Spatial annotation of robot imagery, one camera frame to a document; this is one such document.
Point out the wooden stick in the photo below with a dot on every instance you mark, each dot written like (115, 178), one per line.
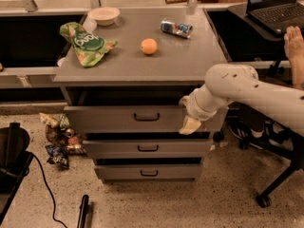
(175, 1)

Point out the grey bottom drawer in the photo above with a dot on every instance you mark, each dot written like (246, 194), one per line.
(148, 172)

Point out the grey drawer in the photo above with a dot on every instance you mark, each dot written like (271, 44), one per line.
(148, 172)
(126, 118)
(139, 149)

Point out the black cylinder on floor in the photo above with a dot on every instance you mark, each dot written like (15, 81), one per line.
(83, 211)

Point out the black laptop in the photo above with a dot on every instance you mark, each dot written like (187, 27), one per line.
(276, 15)

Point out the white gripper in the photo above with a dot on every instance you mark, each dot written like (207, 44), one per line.
(193, 110)

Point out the person's hand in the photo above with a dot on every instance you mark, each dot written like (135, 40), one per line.
(294, 43)

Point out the white bowl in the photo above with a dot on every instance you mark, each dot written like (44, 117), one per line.
(104, 16)

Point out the pile of snack bags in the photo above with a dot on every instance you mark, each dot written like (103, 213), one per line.
(62, 139)

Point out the black sneaker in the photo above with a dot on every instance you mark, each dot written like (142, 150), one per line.
(249, 136)

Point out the black office chair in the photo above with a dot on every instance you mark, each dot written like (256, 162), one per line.
(280, 158)

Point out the crushed blue soda can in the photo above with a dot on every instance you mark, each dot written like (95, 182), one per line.
(177, 29)

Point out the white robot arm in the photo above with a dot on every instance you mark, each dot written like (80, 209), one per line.
(225, 84)

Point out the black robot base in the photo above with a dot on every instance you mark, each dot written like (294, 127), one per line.
(14, 160)

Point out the grey drawer cabinet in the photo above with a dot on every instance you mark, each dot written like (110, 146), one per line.
(126, 76)

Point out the green chip bag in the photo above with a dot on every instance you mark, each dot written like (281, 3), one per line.
(89, 48)

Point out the grey top drawer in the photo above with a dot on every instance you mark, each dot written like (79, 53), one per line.
(126, 118)

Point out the grey middle drawer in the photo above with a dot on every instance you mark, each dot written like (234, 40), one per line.
(139, 149)

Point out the orange fruit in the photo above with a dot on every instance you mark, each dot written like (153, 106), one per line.
(149, 46)

